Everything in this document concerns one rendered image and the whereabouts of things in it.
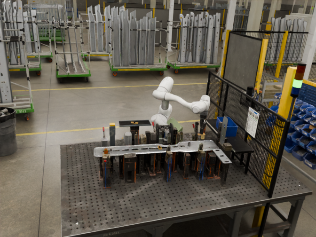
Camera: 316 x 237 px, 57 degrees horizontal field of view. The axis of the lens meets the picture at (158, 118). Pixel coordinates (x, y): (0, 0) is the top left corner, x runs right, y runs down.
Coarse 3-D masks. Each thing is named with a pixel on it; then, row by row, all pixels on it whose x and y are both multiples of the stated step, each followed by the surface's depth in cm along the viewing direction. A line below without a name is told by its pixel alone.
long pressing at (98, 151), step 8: (144, 144) 324; (152, 144) 325; (160, 144) 326; (176, 144) 327; (184, 144) 329; (192, 144) 330; (208, 144) 332; (96, 152) 303; (112, 152) 304; (120, 152) 305; (128, 152) 306; (136, 152) 307; (144, 152) 308; (152, 152) 309; (160, 152) 311
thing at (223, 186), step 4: (224, 164) 299; (228, 164) 298; (224, 168) 299; (228, 168) 301; (224, 172) 302; (224, 176) 304; (224, 180) 308; (220, 184) 311; (224, 184) 311; (224, 188) 306
